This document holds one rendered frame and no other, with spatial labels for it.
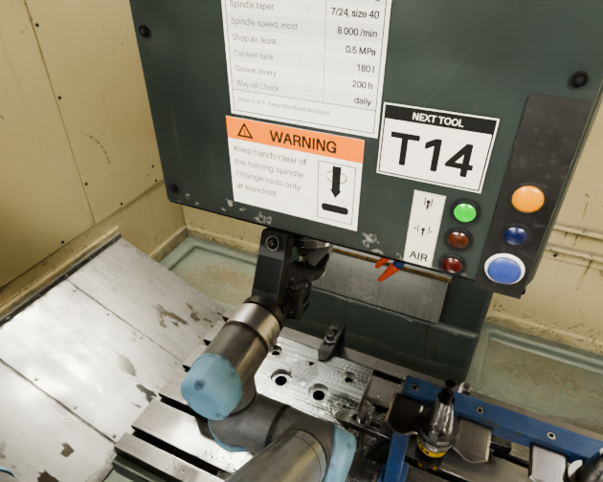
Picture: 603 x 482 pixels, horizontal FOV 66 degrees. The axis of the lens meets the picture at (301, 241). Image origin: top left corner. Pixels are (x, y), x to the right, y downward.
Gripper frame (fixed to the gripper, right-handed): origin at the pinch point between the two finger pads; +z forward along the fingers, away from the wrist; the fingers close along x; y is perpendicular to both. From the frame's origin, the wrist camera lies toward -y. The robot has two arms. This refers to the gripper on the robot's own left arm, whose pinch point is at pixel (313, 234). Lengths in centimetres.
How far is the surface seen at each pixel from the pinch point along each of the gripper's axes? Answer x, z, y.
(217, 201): -3.8, -21.0, -18.5
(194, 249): -92, 73, 86
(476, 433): 34.0, -13.0, 20.5
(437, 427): 28.2, -16.3, 17.6
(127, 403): -58, -9, 76
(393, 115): 16.7, -20.7, -32.7
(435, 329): 23, 42, 58
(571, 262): 57, 80, 49
